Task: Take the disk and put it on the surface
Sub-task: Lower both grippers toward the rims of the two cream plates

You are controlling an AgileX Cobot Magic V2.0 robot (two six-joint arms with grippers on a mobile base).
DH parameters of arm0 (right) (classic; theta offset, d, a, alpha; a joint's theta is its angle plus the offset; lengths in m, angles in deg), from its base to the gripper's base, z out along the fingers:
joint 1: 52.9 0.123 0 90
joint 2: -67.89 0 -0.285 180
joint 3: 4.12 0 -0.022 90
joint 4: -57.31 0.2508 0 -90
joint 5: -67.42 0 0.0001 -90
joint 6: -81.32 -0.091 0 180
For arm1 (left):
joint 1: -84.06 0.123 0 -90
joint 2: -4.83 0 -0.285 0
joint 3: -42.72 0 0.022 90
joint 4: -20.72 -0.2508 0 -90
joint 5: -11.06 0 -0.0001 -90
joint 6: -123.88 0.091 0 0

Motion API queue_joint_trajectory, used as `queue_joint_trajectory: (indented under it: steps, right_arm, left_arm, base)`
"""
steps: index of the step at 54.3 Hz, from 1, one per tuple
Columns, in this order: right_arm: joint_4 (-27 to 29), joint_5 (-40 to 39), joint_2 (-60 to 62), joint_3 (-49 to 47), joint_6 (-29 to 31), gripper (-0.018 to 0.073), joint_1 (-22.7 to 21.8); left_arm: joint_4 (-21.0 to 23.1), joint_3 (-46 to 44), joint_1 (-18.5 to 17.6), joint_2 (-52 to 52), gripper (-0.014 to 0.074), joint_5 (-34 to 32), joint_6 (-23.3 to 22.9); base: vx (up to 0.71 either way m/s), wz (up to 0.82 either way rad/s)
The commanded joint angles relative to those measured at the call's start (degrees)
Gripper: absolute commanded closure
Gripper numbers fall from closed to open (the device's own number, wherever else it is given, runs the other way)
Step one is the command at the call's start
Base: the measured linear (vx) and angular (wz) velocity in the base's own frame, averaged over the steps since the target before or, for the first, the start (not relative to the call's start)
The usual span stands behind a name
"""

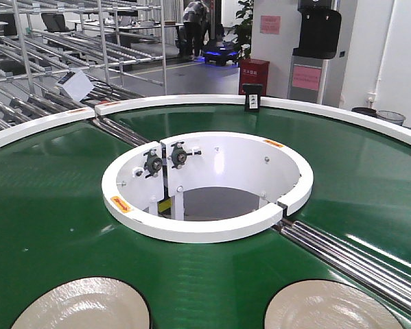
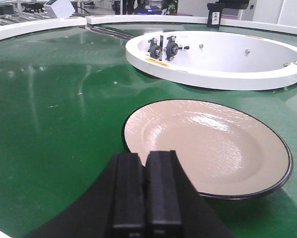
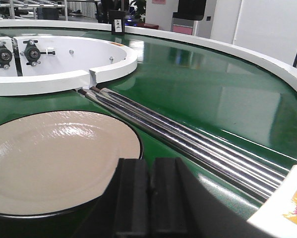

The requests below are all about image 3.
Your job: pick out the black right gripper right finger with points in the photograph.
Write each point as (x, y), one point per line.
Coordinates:
(170, 213)

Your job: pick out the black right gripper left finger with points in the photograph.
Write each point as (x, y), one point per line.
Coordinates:
(131, 217)

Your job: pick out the beige black-rimmed plate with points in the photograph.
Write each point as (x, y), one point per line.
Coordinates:
(55, 161)

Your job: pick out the steel conveyor rollers right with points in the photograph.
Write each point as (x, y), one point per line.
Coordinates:
(235, 167)

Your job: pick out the white outer conveyor rim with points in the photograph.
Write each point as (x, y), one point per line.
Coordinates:
(281, 69)

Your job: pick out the right green bearing block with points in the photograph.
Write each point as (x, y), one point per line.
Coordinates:
(33, 54)

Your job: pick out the green bearing block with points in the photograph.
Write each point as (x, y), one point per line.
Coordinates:
(5, 56)
(33, 54)

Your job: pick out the black and grey water dispenser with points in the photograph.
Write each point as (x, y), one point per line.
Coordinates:
(189, 14)

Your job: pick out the black sensor box on rim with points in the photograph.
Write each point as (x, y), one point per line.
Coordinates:
(116, 19)

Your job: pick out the left green bearing block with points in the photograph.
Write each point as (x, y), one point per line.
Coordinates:
(5, 56)

